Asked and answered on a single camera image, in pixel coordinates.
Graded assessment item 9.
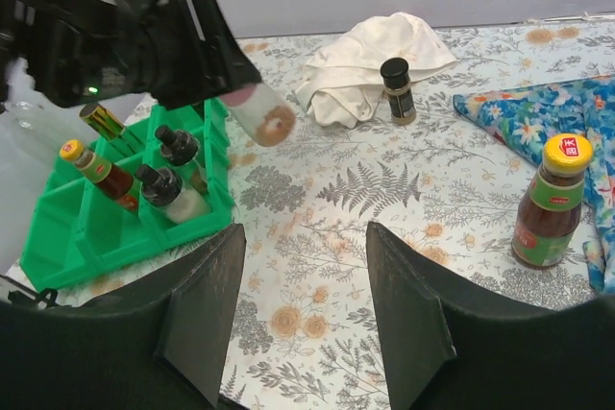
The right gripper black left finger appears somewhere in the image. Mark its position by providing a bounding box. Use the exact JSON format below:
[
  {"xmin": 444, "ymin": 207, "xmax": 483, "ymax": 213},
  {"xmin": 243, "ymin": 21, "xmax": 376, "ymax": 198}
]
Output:
[{"xmin": 1, "ymin": 225, "xmax": 246, "ymax": 409}]

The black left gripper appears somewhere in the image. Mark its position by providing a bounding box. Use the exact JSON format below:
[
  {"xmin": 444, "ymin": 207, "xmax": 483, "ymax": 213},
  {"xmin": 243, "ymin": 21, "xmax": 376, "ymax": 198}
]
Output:
[{"xmin": 1, "ymin": 0, "xmax": 262, "ymax": 109}]

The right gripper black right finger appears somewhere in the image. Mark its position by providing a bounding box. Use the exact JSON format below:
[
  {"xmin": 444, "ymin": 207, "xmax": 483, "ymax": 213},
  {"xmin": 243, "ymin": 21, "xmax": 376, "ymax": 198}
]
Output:
[{"xmin": 366, "ymin": 222, "xmax": 614, "ymax": 409}]

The pink-lid spice jar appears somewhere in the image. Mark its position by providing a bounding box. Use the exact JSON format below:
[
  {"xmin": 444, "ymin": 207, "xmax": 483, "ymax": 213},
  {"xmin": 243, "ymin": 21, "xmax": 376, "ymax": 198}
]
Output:
[{"xmin": 220, "ymin": 83, "xmax": 296, "ymax": 147}]

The small black-cap spice jar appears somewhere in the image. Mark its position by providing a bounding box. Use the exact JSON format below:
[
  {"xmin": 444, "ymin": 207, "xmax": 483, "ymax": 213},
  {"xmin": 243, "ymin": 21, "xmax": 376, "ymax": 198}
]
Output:
[{"xmin": 155, "ymin": 125, "xmax": 208, "ymax": 195}]

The gold-cap pepper grinder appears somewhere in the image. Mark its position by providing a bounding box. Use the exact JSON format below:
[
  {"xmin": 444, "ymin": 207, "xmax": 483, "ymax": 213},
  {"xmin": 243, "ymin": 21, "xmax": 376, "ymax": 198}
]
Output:
[{"xmin": 79, "ymin": 103, "xmax": 126, "ymax": 141}]

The black-cap white powder bottle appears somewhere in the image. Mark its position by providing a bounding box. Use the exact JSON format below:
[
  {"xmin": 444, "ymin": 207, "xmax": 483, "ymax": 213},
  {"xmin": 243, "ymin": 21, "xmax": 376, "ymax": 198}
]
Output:
[{"xmin": 135, "ymin": 164, "xmax": 210, "ymax": 224}]

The red chili sauce bottle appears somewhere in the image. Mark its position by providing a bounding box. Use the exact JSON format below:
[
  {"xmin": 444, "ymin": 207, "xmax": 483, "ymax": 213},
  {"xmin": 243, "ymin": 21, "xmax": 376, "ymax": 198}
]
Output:
[
  {"xmin": 60, "ymin": 139, "xmax": 140, "ymax": 214},
  {"xmin": 511, "ymin": 133, "xmax": 593, "ymax": 269}
]

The black-lid seasoning shaker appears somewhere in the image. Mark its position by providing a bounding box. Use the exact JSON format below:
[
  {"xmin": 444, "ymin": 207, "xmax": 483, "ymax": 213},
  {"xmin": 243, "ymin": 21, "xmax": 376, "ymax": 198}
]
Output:
[{"xmin": 380, "ymin": 58, "xmax": 416, "ymax": 125}]

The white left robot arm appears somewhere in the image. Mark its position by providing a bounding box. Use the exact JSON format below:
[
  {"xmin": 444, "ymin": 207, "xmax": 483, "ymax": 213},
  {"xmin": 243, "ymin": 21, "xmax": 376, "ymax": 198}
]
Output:
[{"xmin": 1, "ymin": 0, "xmax": 261, "ymax": 109}]

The green plastic organizer tray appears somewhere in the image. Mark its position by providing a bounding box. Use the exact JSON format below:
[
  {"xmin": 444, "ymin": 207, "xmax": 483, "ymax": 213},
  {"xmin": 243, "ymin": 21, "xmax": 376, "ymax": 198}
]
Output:
[{"xmin": 20, "ymin": 99, "xmax": 234, "ymax": 290}]

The white crumpled cloth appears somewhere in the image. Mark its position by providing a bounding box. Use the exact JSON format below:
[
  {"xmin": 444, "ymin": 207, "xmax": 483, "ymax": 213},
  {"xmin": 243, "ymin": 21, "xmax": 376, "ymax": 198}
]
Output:
[{"xmin": 295, "ymin": 12, "xmax": 457, "ymax": 129}]

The blue floral cloth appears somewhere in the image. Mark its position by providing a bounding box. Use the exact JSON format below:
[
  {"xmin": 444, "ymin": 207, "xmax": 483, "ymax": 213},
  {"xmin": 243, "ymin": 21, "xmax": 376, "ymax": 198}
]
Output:
[{"xmin": 453, "ymin": 75, "xmax": 614, "ymax": 294}]

